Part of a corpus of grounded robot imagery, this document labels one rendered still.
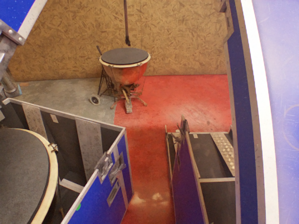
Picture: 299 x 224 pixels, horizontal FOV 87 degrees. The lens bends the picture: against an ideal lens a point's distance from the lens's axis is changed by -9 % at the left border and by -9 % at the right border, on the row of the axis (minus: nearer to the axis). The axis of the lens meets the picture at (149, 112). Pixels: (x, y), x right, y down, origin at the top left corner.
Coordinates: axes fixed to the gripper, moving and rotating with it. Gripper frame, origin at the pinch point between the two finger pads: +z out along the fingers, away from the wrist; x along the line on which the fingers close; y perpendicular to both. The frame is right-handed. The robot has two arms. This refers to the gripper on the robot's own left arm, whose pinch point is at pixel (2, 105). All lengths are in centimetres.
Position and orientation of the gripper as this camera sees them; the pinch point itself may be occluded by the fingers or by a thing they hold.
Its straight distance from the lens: 166.6
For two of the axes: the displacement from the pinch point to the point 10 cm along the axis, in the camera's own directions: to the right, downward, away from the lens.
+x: 9.5, 2.0, -2.6
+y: -3.2, 7.1, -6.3
